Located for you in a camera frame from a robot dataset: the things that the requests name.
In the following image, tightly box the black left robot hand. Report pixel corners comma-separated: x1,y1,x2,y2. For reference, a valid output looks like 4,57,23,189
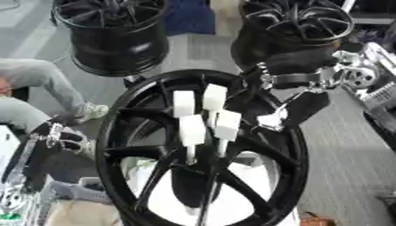
1,117,88,191

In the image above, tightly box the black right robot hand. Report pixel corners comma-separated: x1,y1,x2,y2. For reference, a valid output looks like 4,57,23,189
254,46,344,132

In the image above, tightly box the black wheel rim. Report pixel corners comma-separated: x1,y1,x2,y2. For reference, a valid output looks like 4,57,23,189
49,0,172,78
230,0,358,72

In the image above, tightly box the large black spoked wheel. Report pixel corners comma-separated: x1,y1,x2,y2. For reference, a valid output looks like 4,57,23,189
94,69,311,226

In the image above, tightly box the person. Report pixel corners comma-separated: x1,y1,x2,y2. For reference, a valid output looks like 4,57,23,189
162,0,217,35
0,57,111,134

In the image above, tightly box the orange woven basket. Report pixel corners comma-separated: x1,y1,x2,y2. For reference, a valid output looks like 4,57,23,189
300,215,333,226

